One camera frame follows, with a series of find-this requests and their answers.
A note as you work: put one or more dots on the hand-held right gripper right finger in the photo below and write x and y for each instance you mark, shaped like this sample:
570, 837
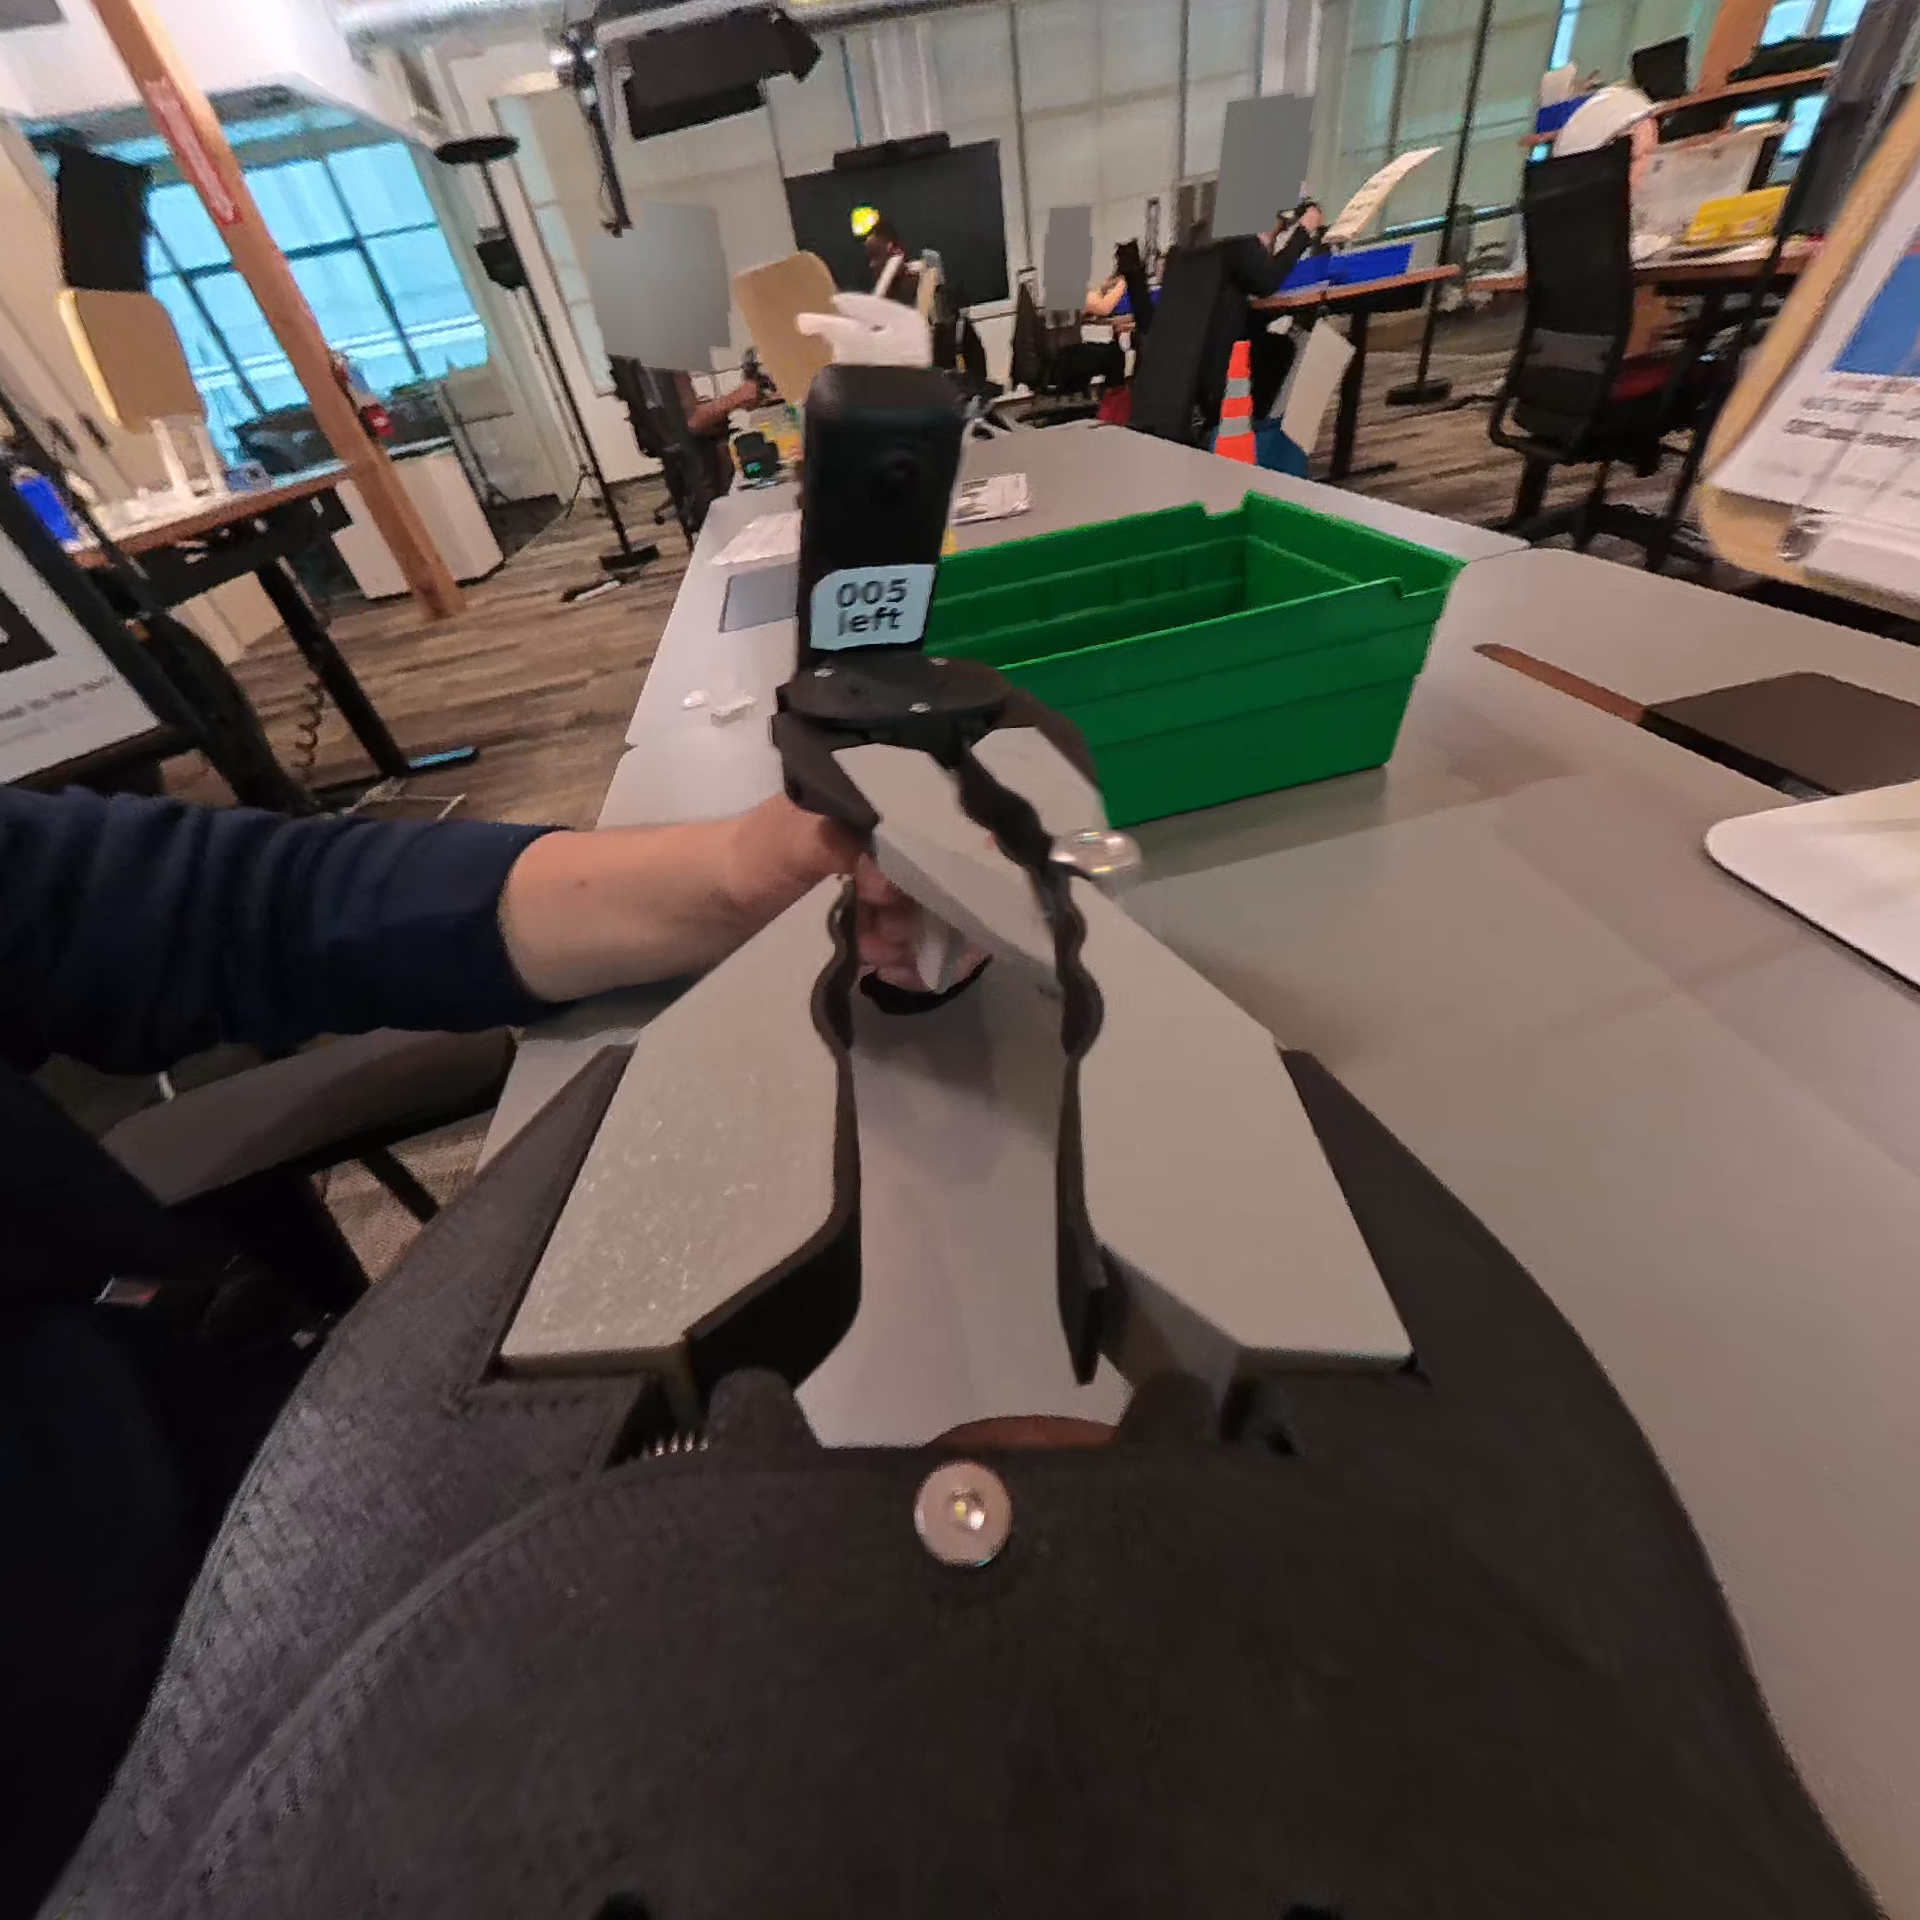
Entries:
1229, 1184

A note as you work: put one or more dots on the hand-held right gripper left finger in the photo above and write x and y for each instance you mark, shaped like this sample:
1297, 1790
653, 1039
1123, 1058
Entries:
675, 1184

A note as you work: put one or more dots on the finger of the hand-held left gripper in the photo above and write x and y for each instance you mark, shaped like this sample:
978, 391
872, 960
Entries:
945, 856
1042, 786

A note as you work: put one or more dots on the long silver bolt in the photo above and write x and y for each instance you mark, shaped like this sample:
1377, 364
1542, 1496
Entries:
1096, 856

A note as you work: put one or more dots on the green plastic bin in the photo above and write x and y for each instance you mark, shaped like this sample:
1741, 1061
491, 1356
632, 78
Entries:
1244, 676

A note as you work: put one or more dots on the person's left forearm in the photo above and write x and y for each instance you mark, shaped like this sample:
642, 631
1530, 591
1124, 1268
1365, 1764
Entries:
300, 930

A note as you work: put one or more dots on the person's left hand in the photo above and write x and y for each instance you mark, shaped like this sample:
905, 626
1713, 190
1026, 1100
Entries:
891, 922

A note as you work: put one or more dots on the white labelled paper sheet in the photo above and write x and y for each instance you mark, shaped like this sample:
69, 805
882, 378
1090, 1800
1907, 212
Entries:
990, 500

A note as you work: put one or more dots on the printed paper sheet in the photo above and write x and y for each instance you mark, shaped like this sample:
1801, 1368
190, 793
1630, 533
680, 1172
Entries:
756, 538

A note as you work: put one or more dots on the wipes canister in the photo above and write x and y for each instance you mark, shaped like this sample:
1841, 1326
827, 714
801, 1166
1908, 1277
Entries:
877, 329

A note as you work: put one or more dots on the tan board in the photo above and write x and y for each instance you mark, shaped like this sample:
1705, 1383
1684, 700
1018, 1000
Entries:
779, 317

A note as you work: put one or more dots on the orange traffic cone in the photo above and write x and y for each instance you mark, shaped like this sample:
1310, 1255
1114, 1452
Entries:
1234, 412

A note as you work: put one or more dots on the person's black office chair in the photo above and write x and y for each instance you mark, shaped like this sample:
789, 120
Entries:
300, 1096

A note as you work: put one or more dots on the white cabinet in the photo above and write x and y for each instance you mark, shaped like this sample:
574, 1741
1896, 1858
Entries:
435, 517

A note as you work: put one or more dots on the wooden desk black legs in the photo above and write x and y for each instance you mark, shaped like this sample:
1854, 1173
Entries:
1348, 294

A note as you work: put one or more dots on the red fire extinguisher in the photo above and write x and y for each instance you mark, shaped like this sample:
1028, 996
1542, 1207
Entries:
363, 404

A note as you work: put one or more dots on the wooden standing desk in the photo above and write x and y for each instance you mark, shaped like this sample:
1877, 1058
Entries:
225, 517

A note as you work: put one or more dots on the document stand with wooden board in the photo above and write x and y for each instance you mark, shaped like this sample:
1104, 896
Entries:
1844, 870

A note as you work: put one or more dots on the black white sign board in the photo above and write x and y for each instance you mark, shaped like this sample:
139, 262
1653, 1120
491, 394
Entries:
60, 662

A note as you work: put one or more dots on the printed instruction sheet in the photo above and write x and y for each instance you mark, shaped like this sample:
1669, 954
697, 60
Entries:
1860, 422

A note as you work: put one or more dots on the black wall screen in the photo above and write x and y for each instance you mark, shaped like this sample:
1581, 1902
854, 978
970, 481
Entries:
961, 212

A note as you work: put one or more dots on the wooden post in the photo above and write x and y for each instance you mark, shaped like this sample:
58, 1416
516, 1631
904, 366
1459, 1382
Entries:
284, 301

